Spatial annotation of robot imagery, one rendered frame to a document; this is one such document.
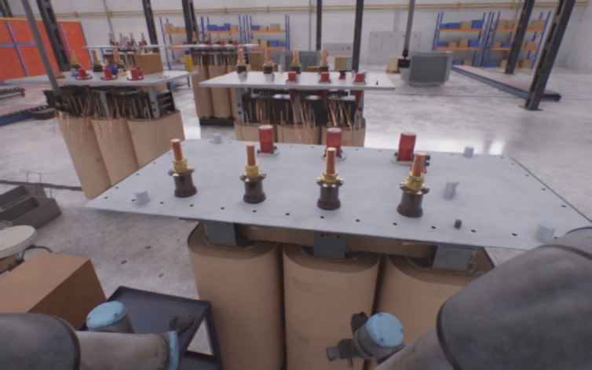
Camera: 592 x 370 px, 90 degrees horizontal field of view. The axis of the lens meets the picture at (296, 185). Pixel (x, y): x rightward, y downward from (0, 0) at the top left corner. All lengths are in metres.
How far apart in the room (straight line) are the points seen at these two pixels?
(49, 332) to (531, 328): 0.47
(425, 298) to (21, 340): 1.18
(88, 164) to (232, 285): 2.86
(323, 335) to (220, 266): 0.55
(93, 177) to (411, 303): 3.50
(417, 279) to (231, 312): 0.83
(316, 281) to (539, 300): 0.96
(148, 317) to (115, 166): 2.47
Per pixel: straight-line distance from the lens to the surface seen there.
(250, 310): 1.48
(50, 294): 1.72
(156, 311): 1.46
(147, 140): 3.32
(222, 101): 6.99
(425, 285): 1.26
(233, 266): 1.30
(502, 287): 0.39
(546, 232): 1.10
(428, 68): 13.37
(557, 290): 0.38
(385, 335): 0.89
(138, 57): 3.62
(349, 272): 1.22
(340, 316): 1.39
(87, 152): 3.90
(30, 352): 0.39
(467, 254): 1.24
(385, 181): 1.25
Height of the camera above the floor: 1.90
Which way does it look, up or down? 27 degrees down
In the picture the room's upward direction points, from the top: straight up
